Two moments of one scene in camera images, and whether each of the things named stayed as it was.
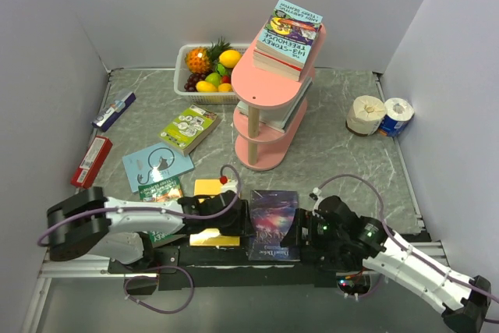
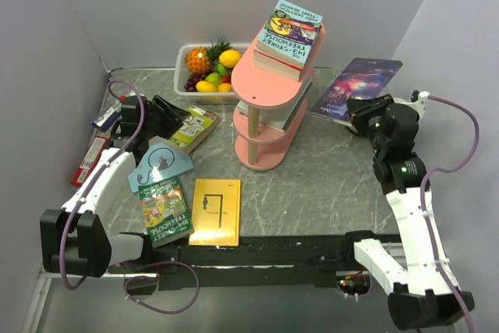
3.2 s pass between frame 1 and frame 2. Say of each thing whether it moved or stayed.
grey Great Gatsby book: stayed
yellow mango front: stayed
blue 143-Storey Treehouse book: stayed
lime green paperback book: stayed
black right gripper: moved
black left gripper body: moved
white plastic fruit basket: stayed
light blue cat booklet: stayed
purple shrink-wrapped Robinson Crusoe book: moved
